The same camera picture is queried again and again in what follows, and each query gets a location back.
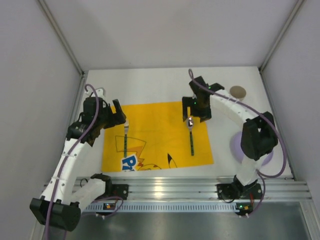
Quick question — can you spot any right aluminium corner post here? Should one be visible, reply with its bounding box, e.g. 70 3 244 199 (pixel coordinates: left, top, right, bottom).
258 0 307 74

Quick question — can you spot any green handled spoon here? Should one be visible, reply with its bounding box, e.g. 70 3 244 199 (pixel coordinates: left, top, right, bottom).
186 117 195 156

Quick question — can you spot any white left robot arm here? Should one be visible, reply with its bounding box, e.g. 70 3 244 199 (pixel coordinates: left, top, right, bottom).
29 96 129 232

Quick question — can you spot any aluminium corner post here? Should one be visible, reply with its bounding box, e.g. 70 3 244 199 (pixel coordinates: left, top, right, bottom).
36 0 85 76
258 0 307 74

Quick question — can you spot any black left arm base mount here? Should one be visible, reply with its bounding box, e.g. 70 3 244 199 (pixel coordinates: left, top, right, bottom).
94 184 129 201

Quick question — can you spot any lilac plastic plate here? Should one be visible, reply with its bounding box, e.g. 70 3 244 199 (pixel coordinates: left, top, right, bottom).
229 131 274 166

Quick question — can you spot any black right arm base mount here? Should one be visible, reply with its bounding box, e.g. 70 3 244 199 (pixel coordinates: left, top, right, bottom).
216 183 263 202

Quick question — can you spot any beige paper cup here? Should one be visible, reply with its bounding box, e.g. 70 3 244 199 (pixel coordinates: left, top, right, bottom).
229 85 247 102

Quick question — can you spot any green handled fork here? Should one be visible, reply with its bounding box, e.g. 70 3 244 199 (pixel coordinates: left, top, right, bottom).
123 120 129 158

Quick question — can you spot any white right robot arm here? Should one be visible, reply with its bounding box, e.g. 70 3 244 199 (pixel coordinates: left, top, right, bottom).
182 76 278 192

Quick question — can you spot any slotted grey cable duct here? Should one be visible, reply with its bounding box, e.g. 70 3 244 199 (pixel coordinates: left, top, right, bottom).
84 201 252 214

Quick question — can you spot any yellow cartoon print placemat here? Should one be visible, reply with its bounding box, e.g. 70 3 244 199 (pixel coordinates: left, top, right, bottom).
101 101 214 172

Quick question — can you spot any left aluminium corner post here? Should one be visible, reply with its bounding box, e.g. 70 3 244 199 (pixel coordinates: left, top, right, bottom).
36 0 85 76

